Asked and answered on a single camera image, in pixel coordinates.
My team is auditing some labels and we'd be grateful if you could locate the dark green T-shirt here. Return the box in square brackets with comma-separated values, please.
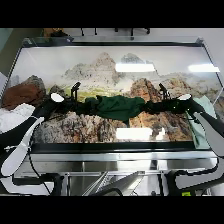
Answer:
[78, 94, 148, 123]

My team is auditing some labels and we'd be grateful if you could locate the brown garment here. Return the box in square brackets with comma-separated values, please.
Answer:
[0, 82, 45, 111]

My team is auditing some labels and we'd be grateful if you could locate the white garment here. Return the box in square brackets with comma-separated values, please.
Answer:
[0, 103, 36, 135]

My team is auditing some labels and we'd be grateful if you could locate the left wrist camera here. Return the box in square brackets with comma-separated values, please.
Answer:
[69, 81, 82, 104]

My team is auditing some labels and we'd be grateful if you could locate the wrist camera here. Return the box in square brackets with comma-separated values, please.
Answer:
[157, 83, 172, 102]
[69, 81, 82, 104]

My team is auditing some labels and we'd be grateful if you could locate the silver frame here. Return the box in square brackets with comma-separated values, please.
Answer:
[0, 35, 224, 197]

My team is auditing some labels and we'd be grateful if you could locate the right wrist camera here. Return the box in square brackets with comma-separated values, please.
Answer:
[157, 83, 172, 102]

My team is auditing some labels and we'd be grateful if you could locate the black cable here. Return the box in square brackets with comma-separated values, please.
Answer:
[27, 141, 53, 196]

